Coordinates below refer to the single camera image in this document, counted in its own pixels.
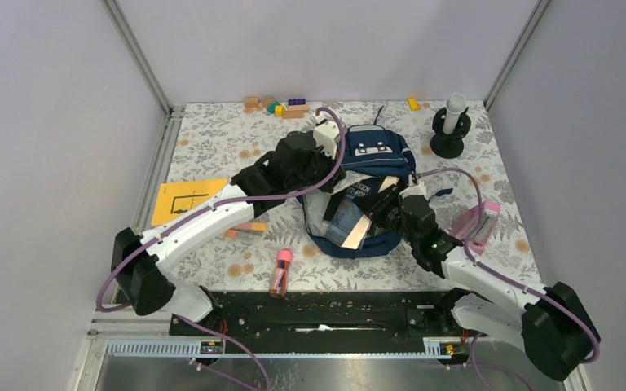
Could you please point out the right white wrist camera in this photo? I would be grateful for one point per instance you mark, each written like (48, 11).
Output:
(418, 188)

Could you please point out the pink topped pen tube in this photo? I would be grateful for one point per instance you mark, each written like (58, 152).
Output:
(281, 273)

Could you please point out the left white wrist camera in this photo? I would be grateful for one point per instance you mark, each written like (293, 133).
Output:
(327, 135)

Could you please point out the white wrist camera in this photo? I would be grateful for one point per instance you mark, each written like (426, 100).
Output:
(418, 188)
(327, 135)

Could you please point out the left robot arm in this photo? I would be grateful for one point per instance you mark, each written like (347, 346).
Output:
(141, 263)

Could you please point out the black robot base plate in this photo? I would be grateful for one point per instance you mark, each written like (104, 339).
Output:
(337, 322)

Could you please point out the pink pencil case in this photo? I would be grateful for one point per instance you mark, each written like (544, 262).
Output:
(477, 224)

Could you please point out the black notebook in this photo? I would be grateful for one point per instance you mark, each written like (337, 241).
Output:
(337, 207)

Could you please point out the yellow block at back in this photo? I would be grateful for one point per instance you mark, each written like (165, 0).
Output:
(413, 104)

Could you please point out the floral table cloth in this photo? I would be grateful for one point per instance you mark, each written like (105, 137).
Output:
(217, 140)

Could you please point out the teal toy block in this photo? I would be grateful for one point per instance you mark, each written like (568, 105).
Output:
(273, 106)

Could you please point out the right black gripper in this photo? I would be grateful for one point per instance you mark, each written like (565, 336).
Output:
(377, 212)

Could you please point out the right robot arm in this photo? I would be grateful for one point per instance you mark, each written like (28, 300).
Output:
(549, 324)

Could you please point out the yellow book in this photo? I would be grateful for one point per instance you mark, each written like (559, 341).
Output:
(176, 198)

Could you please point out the navy blue student backpack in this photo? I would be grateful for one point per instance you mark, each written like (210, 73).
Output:
(374, 151)

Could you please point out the long wooden block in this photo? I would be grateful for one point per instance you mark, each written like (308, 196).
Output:
(295, 111)

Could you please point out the black microphone stand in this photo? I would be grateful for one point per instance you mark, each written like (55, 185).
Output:
(449, 146)

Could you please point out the wooden cube block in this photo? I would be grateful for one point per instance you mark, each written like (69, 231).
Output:
(251, 102)

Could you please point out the dark blue book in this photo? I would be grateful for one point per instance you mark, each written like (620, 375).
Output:
(351, 231)

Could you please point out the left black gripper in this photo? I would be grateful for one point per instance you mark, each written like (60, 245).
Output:
(330, 163)

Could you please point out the orange pink highlighter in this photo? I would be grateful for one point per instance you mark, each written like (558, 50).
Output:
(249, 229)

